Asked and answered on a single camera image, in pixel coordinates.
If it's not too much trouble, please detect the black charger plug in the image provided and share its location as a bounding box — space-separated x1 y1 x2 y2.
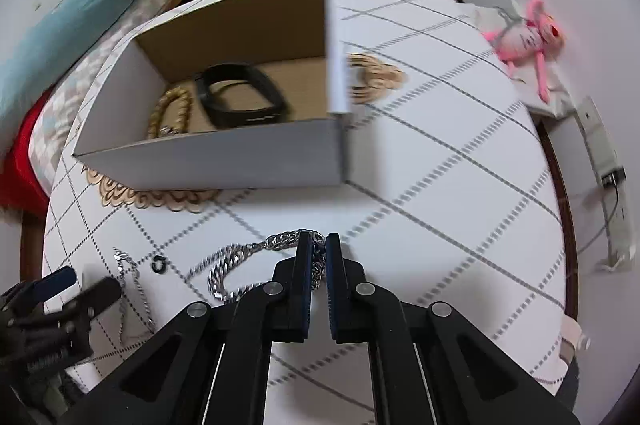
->
601 166 626 189

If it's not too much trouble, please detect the white power strip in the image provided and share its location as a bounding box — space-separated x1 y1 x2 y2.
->
576 96 637 272

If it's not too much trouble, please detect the red cloth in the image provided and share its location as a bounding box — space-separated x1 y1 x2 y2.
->
0 88 52 219

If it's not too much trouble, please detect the white patterned tablecloth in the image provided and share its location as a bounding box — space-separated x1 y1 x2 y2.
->
43 0 572 424

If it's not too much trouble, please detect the black cable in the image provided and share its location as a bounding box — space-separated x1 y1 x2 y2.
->
574 184 622 256

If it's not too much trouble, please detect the white cardboard box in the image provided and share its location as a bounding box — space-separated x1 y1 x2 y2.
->
74 0 352 191

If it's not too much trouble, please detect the wooden bead bracelet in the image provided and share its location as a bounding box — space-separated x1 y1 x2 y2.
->
146 85 196 140

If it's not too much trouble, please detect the pink panther plush toy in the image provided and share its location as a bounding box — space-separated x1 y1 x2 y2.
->
483 0 564 104

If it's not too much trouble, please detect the thin silver chain necklace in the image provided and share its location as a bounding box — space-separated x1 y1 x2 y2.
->
112 246 156 346

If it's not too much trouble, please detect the white covered box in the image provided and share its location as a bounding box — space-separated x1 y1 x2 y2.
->
461 3 576 120

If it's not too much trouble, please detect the teal blanket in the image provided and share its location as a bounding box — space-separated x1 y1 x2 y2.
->
1 0 135 138

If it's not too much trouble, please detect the thick silver chain necklace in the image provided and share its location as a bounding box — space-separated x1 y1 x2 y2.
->
183 228 329 304

